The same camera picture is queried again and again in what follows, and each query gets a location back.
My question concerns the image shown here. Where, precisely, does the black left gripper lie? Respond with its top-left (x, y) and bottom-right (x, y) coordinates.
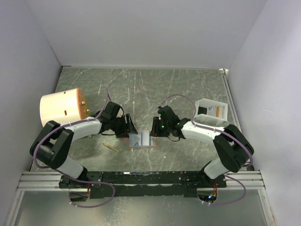
top-left (110, 113), bottom-right (138, 138)

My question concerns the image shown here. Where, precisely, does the silver VIP card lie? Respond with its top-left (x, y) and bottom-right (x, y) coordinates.
top-left (129, 134), bottom-right (142, 147)

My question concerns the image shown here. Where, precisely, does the white magnetic stripe card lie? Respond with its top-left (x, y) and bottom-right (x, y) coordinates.
top-left (141, 130), bottom-right (151, 146)

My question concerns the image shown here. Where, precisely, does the brown leather card holder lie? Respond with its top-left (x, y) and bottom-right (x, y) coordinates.
top-left (122, 130), bottom-right (157, 148)

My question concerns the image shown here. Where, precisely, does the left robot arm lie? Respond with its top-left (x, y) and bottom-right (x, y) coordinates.
top-left (30, 101), bottom-right (138, 188)

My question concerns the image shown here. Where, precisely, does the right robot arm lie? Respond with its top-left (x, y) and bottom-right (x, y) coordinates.
top-left (150, 105), bottom-right (254, 187)

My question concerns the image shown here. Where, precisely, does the black VIP card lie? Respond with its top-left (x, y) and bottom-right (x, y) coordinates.
top-left (198, 106), bottom-right (207, 115)

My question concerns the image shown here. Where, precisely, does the white card storage box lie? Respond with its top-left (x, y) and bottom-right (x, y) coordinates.
top-left (194, 98), bottom-right (228, 126)

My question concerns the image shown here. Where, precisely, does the stack of cards in box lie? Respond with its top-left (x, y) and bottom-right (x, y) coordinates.
top-left (207, 106), bottom-right (226, 118)

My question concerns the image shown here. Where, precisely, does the gold pencil stick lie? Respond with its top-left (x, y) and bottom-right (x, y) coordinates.
top-left (103, 143), bottom-right (119, 153)

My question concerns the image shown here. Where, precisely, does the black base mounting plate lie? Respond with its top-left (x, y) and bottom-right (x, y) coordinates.
top-left (59, 171), bottom-right (226, 199)

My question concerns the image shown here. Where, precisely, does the white cylinder toy with studs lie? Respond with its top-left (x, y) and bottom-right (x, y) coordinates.
top-left (40, 88), bottom-right (90, 126)

